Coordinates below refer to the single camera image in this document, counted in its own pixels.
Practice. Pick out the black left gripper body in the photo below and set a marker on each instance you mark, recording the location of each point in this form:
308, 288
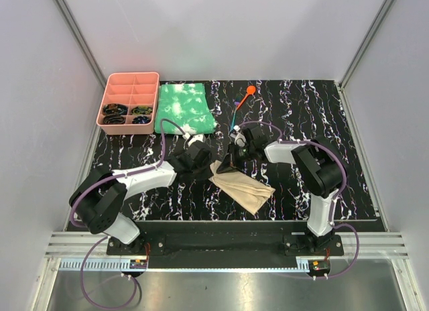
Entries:
202, 172

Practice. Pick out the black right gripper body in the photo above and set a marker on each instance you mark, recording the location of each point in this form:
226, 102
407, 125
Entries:
240, 155

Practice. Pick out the teal plastic utensil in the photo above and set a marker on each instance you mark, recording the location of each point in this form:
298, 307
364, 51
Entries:
233, 120

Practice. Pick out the beige cloth napkin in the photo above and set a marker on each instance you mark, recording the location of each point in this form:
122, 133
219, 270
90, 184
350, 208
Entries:
249, 193

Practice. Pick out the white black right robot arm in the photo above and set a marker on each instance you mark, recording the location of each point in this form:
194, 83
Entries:
322, 171

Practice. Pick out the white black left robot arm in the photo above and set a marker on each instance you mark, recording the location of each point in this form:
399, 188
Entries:
99, 199

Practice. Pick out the black marble pattern mat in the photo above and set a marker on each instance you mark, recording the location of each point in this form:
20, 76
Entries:
296, 109

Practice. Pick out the orange plastic spoon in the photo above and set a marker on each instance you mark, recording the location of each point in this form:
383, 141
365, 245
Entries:
249, 91

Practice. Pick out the green white tie-dye cloth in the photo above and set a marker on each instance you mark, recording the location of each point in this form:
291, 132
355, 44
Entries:
183, 108

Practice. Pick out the blue coiled band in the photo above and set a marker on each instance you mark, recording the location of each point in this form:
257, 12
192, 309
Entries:
141, 120

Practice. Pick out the yellow green coiled band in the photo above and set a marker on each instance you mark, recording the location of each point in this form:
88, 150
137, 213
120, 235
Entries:
141, 110

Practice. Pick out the pink compartment tray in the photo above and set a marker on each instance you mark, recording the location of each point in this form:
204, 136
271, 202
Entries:
130, 89

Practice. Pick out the dark coiled band top-left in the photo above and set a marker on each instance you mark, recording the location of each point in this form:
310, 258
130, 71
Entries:
115, 109

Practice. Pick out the dark coiled band bottom-left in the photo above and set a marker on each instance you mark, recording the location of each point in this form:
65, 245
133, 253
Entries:
113, 119

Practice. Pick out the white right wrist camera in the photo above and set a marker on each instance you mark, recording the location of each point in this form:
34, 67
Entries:
237, 136

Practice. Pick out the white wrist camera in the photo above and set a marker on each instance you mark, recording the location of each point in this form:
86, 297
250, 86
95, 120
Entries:
237, 136
190, 139

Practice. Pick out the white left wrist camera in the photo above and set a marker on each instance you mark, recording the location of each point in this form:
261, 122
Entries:
190, 139

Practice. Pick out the aluminium front frame rail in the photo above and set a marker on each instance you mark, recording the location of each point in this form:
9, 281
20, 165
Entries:
71, 247

